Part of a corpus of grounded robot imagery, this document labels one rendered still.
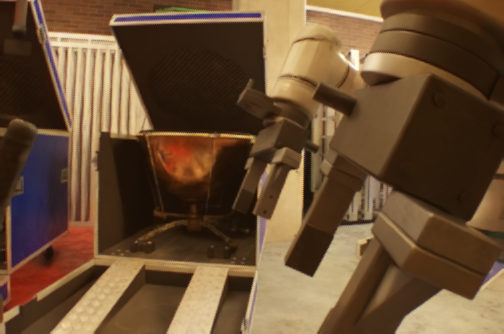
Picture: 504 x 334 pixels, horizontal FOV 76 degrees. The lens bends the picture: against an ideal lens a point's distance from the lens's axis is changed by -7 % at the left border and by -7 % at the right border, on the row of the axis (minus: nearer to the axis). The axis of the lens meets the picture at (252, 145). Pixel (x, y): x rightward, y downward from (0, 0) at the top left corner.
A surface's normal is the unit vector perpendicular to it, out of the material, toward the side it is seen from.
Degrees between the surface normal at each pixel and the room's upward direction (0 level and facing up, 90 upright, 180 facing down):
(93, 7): 90
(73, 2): 90
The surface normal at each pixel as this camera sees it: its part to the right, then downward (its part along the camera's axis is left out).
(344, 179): -0.05, 0.11
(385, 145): -0.91, -0.42
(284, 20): 0.26, 0.00
